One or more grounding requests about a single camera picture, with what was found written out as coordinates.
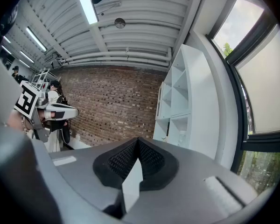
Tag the white metal rack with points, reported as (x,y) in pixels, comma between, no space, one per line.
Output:
(42,78)

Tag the white shelf unit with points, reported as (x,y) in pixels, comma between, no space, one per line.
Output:
(200,106)

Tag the clear glass jar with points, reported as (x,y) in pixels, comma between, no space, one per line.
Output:
(182,137)

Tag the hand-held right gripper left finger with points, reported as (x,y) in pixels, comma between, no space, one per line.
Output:
(84,167)

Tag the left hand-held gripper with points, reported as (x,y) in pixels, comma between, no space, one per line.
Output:
(26,99)

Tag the white ceiling pipes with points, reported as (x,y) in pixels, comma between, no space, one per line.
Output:
(116,56)

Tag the long ceiling light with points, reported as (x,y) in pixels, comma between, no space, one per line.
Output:
(36,39)
(88,7)

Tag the round ceiling fixture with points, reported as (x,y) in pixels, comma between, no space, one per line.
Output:
(119,23)

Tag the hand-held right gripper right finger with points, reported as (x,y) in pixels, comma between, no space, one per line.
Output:
(189,183)

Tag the person's left forearm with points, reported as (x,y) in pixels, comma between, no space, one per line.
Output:
(15,122)

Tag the white arched cabinet door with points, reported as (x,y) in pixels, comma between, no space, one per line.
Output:
(159,101)

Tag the dark framed window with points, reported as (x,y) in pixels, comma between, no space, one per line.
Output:
(261,85)

